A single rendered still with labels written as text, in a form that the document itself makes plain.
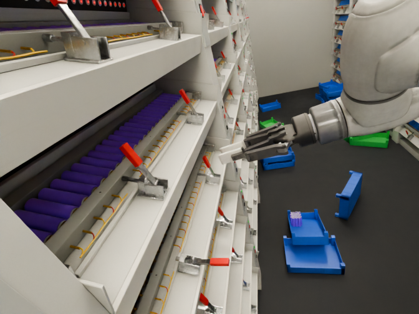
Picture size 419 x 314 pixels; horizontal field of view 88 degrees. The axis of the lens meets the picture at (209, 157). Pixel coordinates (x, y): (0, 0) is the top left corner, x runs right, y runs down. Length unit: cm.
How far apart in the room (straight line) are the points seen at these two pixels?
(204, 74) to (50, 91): 54
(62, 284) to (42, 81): 15
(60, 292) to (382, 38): 44
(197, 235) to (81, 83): 39
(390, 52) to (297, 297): 127
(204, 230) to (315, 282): 107
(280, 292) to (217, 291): 85
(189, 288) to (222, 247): 29
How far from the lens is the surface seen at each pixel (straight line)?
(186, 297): 45
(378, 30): 40
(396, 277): 162
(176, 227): 50
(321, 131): 52
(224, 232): 76
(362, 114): 51
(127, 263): 28
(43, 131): 21
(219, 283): 67
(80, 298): 22
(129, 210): 33
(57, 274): 20
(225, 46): 139
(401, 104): 53
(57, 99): 21
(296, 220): 166
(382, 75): 43
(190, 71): 71
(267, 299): 146
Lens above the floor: 132
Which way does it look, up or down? 29 degrees down
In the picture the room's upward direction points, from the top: 16 degrees counter-clockwise
